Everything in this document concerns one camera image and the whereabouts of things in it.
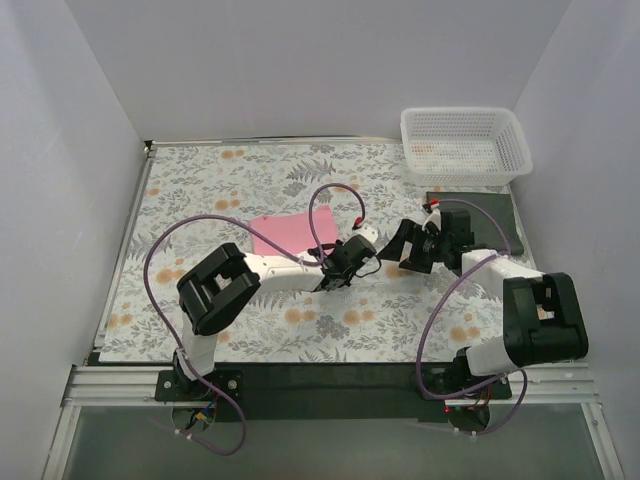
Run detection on pink t shirt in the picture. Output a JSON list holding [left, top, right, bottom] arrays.
[[249, 205, 339, 254]]

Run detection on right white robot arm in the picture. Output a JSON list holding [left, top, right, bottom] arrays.
[[377, 203, 589, 399]]

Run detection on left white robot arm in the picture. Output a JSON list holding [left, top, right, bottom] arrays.
[[173, 227, 378, 400]]

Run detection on folded dark green t shirt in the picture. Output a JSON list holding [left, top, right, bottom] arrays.
[[425, 191, 525, 257]]

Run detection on white plastic basket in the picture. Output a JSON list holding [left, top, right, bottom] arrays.
[[400, 107, 533, 187]]

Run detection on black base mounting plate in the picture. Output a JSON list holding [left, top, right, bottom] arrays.
[[154, 362, 516, 426]]

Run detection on floral patterned table mat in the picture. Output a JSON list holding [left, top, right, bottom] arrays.
[[99, 143, 502, 363]]

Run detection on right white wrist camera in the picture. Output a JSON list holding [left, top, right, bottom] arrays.
[[422, 204, 441, 231]]

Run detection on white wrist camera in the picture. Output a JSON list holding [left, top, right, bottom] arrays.
[[422, 204, 441, 231], [352, 223, 379, 245]]

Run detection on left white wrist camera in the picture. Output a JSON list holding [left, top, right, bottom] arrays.
[[352, 223, 379, 245]]

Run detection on aluminium table frame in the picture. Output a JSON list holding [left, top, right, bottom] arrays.
[[42, 139, 626, 480]]

